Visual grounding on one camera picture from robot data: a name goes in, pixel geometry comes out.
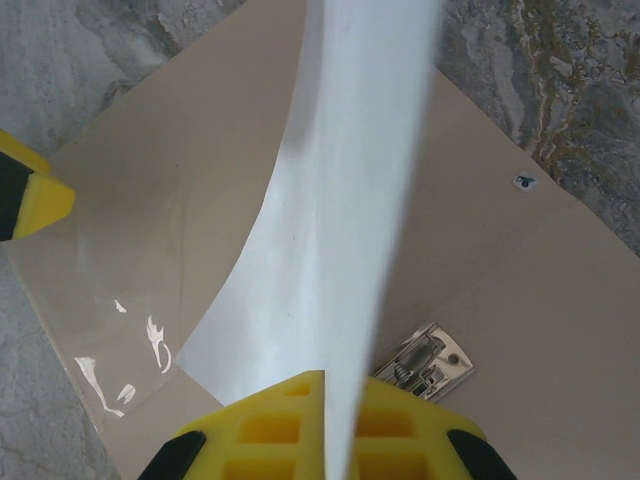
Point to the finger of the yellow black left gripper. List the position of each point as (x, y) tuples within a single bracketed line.
[(30, 200)]

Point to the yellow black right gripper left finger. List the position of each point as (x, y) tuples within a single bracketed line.
[(270, 430)]

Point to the white paper sheet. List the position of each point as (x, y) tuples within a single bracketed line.
[(350, 200)]

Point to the metal folder clip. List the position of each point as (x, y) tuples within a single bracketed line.
[(435, 365)]

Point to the beige cardboard folder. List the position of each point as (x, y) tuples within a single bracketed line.
[(500, 280)]

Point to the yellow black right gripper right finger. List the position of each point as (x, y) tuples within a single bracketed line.
[(400, 440)]

